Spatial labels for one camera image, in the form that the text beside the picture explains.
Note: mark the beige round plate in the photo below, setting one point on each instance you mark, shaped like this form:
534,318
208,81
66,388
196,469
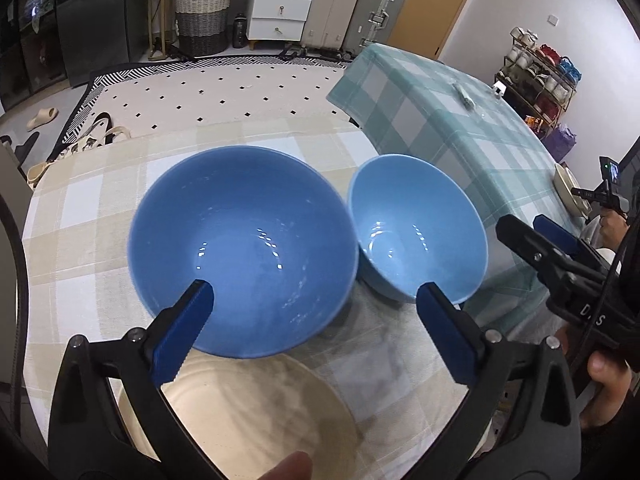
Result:
248,415

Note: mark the white bowl on table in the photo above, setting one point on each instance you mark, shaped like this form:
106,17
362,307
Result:
563,182

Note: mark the left hand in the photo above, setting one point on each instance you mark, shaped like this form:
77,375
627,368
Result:
297,466

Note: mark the large blue bowl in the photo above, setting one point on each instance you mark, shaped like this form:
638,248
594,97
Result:
270,234

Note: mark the printed canvas tote bag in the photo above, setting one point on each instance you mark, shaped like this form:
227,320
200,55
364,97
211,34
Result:
101,132

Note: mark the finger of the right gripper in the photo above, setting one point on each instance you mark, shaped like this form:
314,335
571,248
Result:
550,263
575,247

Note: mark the woven laundry basket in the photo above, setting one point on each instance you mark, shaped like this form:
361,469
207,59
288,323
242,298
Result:
202,26

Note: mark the beige suitcase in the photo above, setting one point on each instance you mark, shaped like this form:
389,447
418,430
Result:
327,24

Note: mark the silver grey suitcase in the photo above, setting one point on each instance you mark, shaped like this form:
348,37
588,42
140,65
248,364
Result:
371,23

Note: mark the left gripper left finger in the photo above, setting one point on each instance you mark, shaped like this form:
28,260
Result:
173,332

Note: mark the white drawer cabinet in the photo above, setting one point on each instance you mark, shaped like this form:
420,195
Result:
276,20

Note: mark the cup storage rack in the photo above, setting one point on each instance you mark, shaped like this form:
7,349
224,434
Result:
538,82

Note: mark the black slipper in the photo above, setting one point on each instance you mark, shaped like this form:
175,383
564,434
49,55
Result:
18,153

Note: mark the light blue bowl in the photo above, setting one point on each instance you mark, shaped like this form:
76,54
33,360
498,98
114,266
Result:
415,225

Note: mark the white black-diamond rug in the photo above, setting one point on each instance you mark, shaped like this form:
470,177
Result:
150,98

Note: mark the wooden door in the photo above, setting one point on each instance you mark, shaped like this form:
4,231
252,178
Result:
423,26

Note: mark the black refrigerator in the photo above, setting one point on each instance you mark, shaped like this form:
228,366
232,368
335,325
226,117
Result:
98,34

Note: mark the clear plastic wrapped utensil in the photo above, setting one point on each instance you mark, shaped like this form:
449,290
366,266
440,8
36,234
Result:
464,96

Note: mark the black water bottle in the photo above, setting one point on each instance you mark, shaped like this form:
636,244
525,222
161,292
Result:
239,32

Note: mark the beige slipper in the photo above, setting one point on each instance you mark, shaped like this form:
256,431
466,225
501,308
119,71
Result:
43,117

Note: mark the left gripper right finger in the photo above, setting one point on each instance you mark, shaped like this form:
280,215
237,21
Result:
455,335

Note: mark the right hand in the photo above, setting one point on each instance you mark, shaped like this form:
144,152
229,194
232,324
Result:
613,378

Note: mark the teal plaid tablecloth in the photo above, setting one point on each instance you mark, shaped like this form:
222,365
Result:
405,104

